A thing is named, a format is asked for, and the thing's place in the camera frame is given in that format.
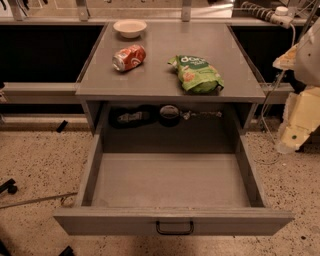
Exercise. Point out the grey open top drawer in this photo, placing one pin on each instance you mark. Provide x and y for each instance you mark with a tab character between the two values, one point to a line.
127	193

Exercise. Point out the white coiled cable device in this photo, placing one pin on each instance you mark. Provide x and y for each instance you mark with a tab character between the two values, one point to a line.
280	16

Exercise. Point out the white ceramic bowl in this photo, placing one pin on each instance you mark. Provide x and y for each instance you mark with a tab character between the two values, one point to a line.
130	28

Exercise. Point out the green rice chip bag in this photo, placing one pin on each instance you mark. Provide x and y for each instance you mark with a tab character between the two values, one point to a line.
196	74

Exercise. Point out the grey cabinet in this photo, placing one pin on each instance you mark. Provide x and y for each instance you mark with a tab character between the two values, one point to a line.
219	118

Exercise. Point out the black object behind cabinet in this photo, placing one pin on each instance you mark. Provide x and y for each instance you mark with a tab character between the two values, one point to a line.
122	118

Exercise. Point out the black tape roll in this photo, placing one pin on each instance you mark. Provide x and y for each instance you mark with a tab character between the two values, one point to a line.
169	115

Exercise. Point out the black caster wheel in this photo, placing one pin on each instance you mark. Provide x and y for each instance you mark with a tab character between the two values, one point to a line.
9	186

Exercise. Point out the orange soda can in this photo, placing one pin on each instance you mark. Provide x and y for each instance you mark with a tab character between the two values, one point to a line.
128	58

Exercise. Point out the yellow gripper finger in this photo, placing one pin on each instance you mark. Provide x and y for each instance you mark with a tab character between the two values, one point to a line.
287	60
301	117

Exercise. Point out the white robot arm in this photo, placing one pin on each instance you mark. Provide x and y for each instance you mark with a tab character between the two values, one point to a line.
307	66

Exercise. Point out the black drawer handle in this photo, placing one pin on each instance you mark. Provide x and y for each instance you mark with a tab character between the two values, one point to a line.
174	229

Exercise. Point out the thin metal rod on floor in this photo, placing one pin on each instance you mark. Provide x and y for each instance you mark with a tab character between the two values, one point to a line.
61	197

